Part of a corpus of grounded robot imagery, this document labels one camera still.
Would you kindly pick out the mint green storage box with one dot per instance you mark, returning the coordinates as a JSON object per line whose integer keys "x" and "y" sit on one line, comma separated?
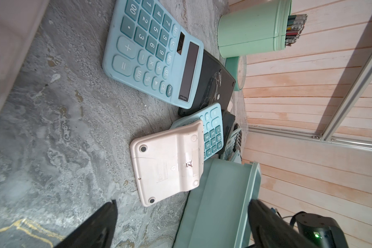
{"x": 216, "y": 213}

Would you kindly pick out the black calculator face down large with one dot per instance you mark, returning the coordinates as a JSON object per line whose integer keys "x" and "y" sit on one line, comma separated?
{"x": 215, "y": 85}

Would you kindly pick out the teal calculator left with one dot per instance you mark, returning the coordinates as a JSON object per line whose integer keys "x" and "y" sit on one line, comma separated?
{"x": 148, "y": 50}

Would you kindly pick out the black calculator face down small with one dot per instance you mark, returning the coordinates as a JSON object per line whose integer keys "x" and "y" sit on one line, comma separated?
{"x": 228, "y": 122}

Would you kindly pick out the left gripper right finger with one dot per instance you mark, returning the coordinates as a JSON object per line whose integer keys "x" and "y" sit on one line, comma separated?
{"x": 270, "y": 231}

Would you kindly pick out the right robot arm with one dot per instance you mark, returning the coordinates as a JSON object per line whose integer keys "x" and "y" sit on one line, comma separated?
{"x": 324, "y": 232}

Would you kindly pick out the small teal calculator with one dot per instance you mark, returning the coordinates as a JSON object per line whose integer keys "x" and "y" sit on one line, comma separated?
{"x": 211, "y": 117}

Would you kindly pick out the pink calculator face down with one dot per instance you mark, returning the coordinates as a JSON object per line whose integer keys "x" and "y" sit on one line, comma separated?
{"x": 168, "y": 162}
{"x": 19, "y": 21}

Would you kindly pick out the green pen cup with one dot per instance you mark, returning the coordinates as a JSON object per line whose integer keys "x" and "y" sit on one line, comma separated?
{"x": 266, "y": 27}

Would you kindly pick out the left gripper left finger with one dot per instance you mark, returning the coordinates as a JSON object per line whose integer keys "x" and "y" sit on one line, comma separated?
{"x": 97, "y": 231}

